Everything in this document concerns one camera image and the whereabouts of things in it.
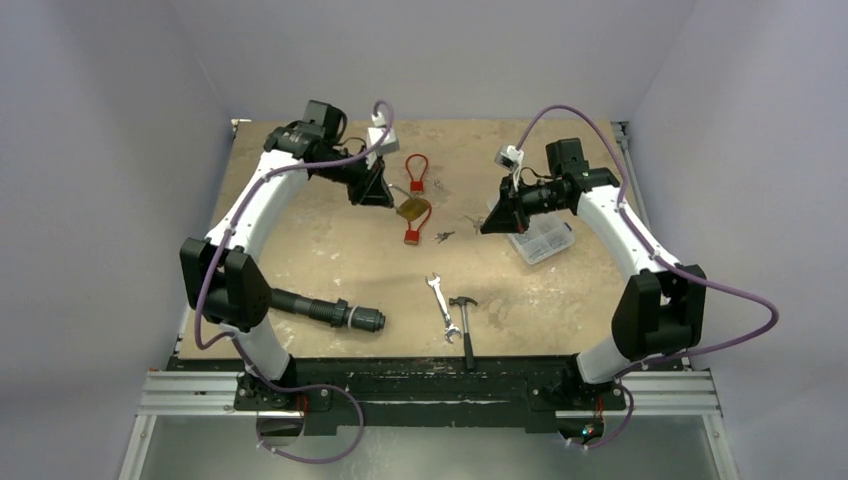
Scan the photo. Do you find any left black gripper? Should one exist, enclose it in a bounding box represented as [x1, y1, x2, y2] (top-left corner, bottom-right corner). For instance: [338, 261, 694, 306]
[316, 146, 395, 207]

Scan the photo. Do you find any brass padlock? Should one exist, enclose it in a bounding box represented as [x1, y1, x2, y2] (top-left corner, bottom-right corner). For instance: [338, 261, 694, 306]
[388, 184, 431, 221]

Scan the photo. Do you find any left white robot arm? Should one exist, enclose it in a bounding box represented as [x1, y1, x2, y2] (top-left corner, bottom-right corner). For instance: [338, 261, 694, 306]
[179, 100, 399, 409]

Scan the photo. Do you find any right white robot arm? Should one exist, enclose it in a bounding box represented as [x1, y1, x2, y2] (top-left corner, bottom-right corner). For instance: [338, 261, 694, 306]
[480, 138, 706, 407]

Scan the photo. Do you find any clear plastic screw box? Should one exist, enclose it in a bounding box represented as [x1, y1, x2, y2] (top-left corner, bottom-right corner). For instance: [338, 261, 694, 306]
[507, 213, 576, 265]

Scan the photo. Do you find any silver wrench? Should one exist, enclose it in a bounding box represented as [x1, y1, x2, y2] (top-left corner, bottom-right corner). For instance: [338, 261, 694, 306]
[425, 272, 462, 344]

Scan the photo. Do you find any small red cable padlock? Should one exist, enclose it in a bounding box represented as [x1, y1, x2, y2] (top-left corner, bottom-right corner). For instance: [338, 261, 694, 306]
[404, 153, 430, 194]

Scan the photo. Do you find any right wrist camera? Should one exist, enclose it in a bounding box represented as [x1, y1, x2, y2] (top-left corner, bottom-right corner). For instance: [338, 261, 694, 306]
[494, 145, 525, 192]

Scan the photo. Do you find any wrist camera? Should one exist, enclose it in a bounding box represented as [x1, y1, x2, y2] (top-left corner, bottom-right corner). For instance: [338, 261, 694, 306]
[494, 145, 525, 192]
[365, 113, 400, 168]

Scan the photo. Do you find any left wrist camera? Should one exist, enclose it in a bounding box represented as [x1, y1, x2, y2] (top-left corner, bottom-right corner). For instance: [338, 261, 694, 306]
[365, 113, 400, 168]

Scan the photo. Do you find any black handled hammer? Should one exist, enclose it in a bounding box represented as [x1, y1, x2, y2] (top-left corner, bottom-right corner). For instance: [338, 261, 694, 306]
[448, 296, 479, 371]

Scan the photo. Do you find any black corrugated hose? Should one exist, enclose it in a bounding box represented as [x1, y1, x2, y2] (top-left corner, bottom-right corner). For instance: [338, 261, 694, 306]
[268, 288, 388, 335]

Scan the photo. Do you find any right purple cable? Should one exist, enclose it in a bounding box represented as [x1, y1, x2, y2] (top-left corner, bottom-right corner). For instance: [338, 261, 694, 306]
[515, 104, 780, 452]

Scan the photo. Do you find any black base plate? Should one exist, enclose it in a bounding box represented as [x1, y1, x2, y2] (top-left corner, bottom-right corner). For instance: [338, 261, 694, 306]
[165, 355, 684, 439]

